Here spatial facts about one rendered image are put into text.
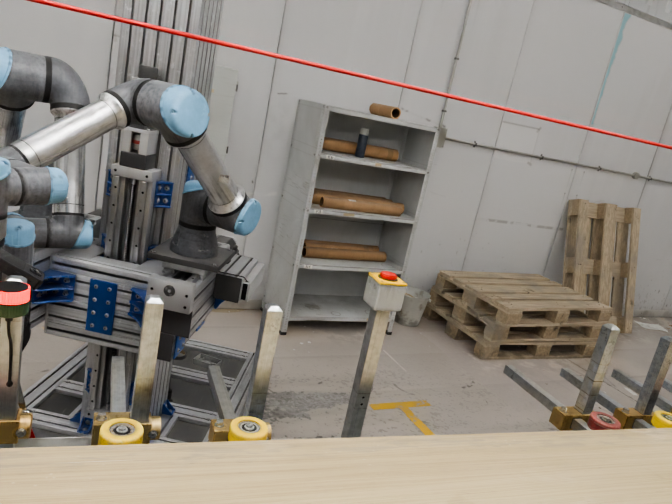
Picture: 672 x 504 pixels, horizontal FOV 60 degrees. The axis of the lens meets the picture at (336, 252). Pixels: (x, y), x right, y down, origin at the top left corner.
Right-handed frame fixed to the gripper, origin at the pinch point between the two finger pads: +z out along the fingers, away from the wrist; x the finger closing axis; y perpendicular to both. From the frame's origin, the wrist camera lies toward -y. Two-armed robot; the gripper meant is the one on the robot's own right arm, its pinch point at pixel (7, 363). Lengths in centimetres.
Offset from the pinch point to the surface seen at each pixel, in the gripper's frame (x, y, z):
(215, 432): -45, -33, -2
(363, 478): -69, -59, -9
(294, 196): -137, 225, -4
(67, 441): -15.4, -28.1, 2.4
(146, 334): -28.2, -31.2, -24.8
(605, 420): -149, -42, -9
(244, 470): -46, -54, -9
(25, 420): -7.6, -31.4, -5.2
